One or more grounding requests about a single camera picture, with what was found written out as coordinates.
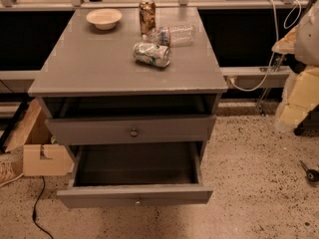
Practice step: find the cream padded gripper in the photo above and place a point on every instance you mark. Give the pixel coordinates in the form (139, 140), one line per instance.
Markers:
(308, 41)

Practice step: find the grey drawer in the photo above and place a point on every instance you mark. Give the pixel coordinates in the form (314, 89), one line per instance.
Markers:
(131, 130)
(141, 174)

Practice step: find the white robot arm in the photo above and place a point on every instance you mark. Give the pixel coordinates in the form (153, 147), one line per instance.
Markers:
(308, 27)

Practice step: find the grey wooden drawer cabinet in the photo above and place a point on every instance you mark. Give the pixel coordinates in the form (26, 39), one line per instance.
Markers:
(92, 74)

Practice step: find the metal diagonal pole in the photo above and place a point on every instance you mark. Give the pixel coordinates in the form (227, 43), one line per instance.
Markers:
(276, 63)

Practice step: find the black floor caster tool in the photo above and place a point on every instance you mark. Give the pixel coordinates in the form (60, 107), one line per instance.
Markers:
(312, 175)

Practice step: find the clear plastic water bottle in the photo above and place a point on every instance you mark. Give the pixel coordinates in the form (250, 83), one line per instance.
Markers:
(171, 36)

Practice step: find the crushed silver green can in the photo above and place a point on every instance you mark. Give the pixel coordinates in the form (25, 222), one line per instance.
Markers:
(152, 54)

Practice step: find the gold upright soda can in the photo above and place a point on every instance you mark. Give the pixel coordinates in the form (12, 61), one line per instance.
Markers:
(147, 12)

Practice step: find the cream ceramic bowl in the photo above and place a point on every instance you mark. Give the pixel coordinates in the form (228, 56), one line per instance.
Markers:
(104, 19)

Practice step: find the cardboard box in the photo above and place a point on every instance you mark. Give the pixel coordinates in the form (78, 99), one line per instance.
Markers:
(40, 155)

